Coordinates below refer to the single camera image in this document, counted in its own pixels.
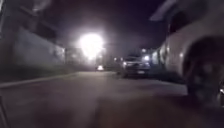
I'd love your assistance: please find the dark car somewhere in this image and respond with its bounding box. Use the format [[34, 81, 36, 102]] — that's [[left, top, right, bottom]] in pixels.
[[117, 55, 152, 79]]

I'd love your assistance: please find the bright street lamp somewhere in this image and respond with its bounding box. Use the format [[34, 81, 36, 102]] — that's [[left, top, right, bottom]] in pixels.
[[79, 32, 105, 60]]

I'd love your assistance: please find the grey concrete road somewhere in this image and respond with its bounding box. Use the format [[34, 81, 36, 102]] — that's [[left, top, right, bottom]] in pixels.
[[0, 70, 224, 128]]

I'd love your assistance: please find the pale kerb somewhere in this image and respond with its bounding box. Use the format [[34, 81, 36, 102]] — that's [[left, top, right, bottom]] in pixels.
[[0, 71, 83, 89]]

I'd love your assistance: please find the dark grass strip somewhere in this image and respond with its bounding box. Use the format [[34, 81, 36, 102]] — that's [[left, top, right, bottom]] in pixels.
[[0, 63, 81, 84]]

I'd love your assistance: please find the white car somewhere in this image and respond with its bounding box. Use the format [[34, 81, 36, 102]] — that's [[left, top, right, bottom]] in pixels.
[[150, 9, 224, 108]]

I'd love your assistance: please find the grey wall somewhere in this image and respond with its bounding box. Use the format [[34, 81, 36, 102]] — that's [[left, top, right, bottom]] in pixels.
[[0, 25, 68, 72]]

